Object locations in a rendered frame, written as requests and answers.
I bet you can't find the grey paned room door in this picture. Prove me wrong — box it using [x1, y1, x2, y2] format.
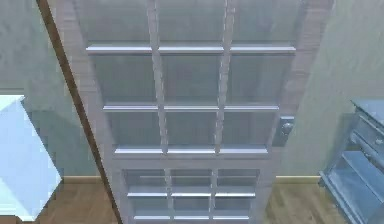
[35, 0, 336, 224]

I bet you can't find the pale blue box cabinet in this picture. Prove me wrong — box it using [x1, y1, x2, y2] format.
[0, 94, 63, 222]

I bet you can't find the blue grey side table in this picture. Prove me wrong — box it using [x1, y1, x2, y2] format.
[318, 98, 384, 224]

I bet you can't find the grey round door handle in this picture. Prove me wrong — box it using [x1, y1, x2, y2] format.
[271, 115, 296, 148]

